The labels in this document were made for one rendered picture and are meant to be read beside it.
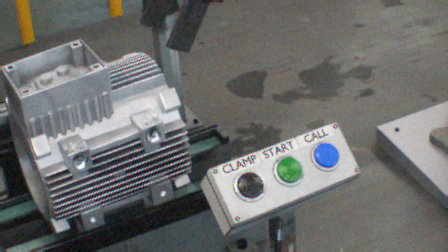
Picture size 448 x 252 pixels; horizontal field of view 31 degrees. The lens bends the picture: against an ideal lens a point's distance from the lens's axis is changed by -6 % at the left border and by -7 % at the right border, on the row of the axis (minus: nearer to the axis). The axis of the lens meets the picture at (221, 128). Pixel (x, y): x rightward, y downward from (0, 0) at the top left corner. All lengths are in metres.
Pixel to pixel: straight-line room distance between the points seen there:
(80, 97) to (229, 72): 0.70
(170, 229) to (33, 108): 0.28
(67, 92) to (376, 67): 0.83
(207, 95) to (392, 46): 0.42
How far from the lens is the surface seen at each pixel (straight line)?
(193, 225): 1.19
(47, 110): 1.03
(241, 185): 0.93
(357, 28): 1.86
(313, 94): 1.61
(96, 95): 1.05
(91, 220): 1.08
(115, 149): 1.05
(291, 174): 0.95
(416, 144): 1.42
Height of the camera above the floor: 1.63
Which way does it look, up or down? 33 degrees down
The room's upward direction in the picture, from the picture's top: 5 degrees counter-clockwise
